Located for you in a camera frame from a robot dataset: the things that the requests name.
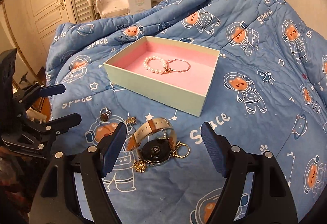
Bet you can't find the dark stone ring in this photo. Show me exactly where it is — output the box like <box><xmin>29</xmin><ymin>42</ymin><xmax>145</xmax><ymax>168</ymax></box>
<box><xmin>99</xmin><ymin>107</ymin><xmax>113</xmax><ymax>122</ymax></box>

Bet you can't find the gold snowflake earring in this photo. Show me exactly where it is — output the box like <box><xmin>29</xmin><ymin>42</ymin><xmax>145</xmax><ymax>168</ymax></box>
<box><xmin>132</xmin><ymin>160</ymin><xmax>147</xmax><ymax>173</ymax></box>
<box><xmin>125</xmin><ymin>113</ymin><xmax>137</xmax><ymax>126</ymax></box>

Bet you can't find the gold ring pendant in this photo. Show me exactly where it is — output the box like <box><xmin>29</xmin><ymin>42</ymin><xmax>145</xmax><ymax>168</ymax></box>
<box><xmin>172</xmin><ymin>141</ymin><xmax>191</xmax><ymax>159</ymax></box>

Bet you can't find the beige strap wrist watch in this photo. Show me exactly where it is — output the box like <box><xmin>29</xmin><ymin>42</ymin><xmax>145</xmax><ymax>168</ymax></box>
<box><xmin>127</xmin><ymin>118</ymin><xmax>177</xmax><ymax>166</ymax></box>

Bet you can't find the white pearl bracelet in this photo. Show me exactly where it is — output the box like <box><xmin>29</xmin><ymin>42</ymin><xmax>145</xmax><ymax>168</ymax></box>
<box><xmin>142</xmin><ymin>56</ymin><xmax>170</xmax><ymax>75</ymax></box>

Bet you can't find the thin gold bangle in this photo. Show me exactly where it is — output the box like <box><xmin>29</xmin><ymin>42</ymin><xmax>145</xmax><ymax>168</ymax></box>
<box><xmin>167</xmin><ymin>58</ymin><xmax>191</xmax><ymax>73</ymax></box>

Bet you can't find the white panel door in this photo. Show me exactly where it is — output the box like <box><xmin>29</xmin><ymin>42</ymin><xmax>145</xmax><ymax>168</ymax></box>
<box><xmin>21</xmin><ymin>0</ymin><xmax>77</xmax><ymax>54</ymax></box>

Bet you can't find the blue space bear quilt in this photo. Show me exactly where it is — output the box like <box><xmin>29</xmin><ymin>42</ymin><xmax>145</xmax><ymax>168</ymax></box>
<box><xmin>46</xmin><ymin>0</ymin><xmax>326</xmax><ymax>223</ymax></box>

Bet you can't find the mint box pink lining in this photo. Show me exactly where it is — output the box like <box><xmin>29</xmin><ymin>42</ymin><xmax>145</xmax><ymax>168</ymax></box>
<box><xmin>104</xmin><ymin>36</ymin><xmax>220</xmax><ymax>117</ymax></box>

